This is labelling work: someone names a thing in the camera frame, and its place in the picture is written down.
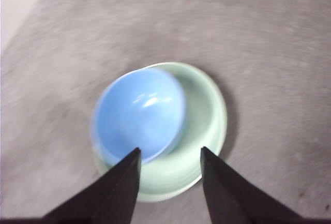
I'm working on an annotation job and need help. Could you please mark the green plate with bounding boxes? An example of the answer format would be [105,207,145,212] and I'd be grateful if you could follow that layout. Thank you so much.
[93,62,228,203]

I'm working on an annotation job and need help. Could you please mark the blue bowl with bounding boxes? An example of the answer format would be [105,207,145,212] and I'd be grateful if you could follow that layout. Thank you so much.
[92,68,186,164]

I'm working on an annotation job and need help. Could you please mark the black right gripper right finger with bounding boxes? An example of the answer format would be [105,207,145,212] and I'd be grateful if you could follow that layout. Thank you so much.
[201,146,331,224]

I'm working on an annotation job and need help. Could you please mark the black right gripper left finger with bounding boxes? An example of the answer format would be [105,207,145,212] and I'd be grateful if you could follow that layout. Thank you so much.
[0,148,142,224]

